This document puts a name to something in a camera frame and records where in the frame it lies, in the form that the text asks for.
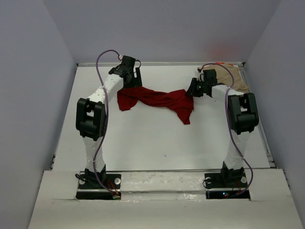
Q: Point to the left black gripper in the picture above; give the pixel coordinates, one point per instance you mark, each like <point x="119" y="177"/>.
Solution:
<point x="136" y="82"/>

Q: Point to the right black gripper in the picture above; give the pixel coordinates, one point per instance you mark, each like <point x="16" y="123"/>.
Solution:
<point x="191" y="91"/>

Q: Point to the red t shirt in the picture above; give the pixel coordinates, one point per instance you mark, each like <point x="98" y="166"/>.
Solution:
<point x="176" y="101"/>

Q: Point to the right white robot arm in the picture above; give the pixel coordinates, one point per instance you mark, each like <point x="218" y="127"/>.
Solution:
<point x="242" y="118"/>

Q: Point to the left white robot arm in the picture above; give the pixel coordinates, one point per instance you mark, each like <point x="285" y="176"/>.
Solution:
<point x="92" y="115"/>

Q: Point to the orange t shirt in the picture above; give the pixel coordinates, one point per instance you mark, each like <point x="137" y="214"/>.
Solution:
<point x="224" y="63"/>

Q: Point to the beige t shirt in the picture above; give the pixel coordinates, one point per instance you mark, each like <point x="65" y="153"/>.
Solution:
<point x="224" y="77"/>

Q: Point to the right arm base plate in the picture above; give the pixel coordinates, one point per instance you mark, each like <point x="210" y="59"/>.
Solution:
<point x="215" y="188"/>

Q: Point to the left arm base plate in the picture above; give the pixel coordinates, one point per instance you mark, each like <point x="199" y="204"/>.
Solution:
<point x="90" y="189"/>

